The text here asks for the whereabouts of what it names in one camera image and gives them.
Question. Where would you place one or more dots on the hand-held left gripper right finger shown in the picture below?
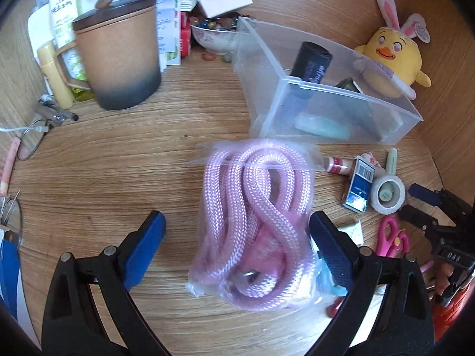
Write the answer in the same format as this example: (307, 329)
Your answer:
(332, 246)

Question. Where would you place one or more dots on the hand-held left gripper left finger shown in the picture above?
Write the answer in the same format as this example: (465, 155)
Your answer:
(145, 241)

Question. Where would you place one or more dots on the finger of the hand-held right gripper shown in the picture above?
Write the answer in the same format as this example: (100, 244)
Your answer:
(417, 219)
(421, 192)

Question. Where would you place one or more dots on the pink scissors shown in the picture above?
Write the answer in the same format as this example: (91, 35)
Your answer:
(389, 235)

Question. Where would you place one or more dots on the light green stick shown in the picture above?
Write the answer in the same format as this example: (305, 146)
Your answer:
(391, 159)

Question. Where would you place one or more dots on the floral lip balm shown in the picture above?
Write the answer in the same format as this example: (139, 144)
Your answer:
(373, 161)

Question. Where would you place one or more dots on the small blue box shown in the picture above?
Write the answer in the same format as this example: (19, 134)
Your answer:
(358, 185)

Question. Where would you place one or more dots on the small red white tube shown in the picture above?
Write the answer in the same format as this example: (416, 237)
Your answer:
(338, 165)

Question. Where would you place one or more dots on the clear plastic storage box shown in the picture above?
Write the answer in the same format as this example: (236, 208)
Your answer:
(282, 104)

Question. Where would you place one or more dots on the white paper packet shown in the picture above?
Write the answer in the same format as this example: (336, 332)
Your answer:
(352, 231)

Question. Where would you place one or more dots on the orange quilted jacket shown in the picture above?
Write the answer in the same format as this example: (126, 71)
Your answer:
(451, 315)

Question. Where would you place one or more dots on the dark flat case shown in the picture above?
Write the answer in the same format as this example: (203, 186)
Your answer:
(365, 111)

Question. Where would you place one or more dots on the teal tube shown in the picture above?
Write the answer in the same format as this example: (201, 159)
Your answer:
(323, 126)

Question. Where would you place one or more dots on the yellow chick plush toy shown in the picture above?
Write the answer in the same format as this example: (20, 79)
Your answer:
(393, 59)

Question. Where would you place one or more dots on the blue book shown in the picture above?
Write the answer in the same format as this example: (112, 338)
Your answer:
(8, 274)

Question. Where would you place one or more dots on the eyeglasses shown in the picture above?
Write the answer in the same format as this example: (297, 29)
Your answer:
(31, 141)

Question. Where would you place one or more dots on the pink pen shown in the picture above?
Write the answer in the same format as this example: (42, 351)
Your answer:
(9, 163)

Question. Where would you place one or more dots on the metal clip tools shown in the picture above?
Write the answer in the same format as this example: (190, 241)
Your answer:
(55, 111)

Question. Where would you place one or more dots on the black cylinder container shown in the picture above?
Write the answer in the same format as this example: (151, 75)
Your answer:
(310, 66)

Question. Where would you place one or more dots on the beige tube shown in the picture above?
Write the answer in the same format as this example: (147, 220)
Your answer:
(55, 78)

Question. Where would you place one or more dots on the brown mug with lid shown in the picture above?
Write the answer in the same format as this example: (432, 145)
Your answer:
(118, 55)

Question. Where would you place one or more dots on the red small boxes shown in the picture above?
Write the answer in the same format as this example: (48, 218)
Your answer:
(184, 33)

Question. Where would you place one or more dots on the white bowl of stones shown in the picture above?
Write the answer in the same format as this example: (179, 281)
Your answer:
(213, 35)

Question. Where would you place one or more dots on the green label bottle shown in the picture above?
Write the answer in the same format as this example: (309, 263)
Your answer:
(65, 15)

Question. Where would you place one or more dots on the white cardboard box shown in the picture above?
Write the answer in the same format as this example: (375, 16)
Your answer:
(222, 2)

